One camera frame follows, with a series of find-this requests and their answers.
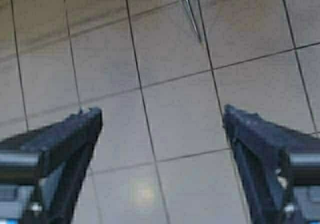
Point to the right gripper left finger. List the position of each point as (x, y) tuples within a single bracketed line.
[(43, 170)]

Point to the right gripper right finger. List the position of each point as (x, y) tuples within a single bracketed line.
[(279, 168)]

